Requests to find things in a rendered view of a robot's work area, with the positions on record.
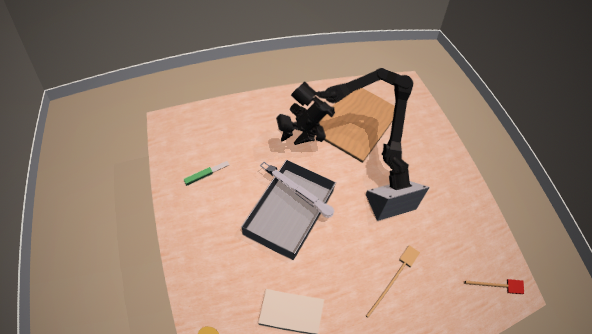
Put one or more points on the beige flat rectangular board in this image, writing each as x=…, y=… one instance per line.
x=291, y=312

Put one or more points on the yellow flat disc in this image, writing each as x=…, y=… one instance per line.
x=208, y=330

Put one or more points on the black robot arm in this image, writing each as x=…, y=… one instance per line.
x=392, y=153

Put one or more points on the brown wooden board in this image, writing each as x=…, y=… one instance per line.
x=358, y=124

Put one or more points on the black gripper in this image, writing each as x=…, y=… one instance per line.
x=306, y=124

